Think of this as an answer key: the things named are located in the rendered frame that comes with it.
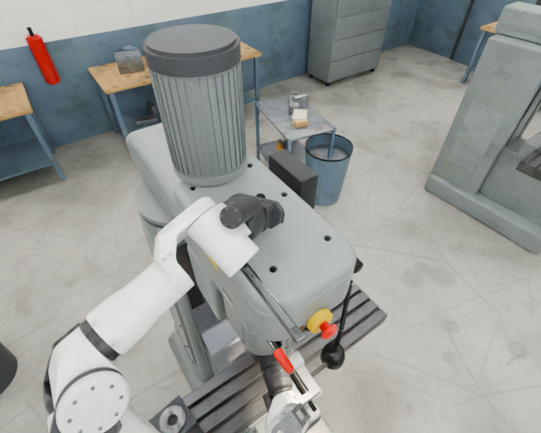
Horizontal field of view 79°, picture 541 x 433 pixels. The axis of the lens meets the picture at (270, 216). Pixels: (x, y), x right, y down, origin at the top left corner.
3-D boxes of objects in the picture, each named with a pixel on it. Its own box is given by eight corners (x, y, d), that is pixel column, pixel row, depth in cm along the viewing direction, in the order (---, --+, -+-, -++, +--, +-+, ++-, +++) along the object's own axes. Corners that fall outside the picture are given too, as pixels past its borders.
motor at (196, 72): (261, 169, 89) (258, 41, 66) (193, 198, 81) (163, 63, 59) (225, 137, 101) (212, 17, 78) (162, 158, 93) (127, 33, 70)
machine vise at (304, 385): (322, 393, 139) (325, 385, 131) (293, 415, 134) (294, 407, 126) (276, 327, 160) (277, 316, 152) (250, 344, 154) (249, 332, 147)
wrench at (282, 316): (310, 334, 57) (310, 332, 56) (291, 347, 55) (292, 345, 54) (237, 244, 71) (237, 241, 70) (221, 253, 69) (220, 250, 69)
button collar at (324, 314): (331, 323, 75) (335, 310, 71) (311, 338, 73) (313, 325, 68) (325, 317, 76) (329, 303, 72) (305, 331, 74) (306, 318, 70)
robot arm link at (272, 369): (283, 338, 119) (296, 370, 111) (282, 350, 126) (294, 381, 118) (250, 350, 116) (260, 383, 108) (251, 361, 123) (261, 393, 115)
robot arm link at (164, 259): (242, 240, 56) (181, 298, 51) (205, 203, 57) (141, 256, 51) (250, 230, 50) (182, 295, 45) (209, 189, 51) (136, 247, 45)
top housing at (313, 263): (356, 295, 80) (371, 253, 69) (267, 356, 70) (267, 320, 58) (253, 190, 108) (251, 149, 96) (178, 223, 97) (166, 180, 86)
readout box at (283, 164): (316, 216, 130) (321, 173, 115) (297, 225, 126) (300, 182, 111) (285, 188, 142) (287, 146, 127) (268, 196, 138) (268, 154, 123)
